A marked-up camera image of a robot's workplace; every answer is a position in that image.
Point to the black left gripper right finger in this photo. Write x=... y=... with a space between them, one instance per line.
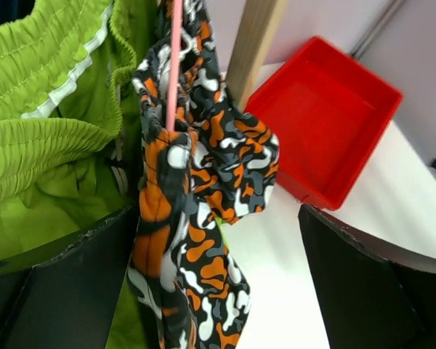
x=371 y=293

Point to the wooden clothes rack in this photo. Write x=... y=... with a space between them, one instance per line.
x=258 y=26

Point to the orange camouflage shorts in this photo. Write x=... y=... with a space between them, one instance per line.
x=217 y=164

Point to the lime green shorts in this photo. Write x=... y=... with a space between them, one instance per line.
x=70 y=128

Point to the pink wire hanger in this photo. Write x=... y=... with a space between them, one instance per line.
x=176 y=27

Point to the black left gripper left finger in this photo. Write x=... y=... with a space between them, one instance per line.
x=64 y=294

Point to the red plastic tray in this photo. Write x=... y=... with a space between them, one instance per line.
x=329 y=113

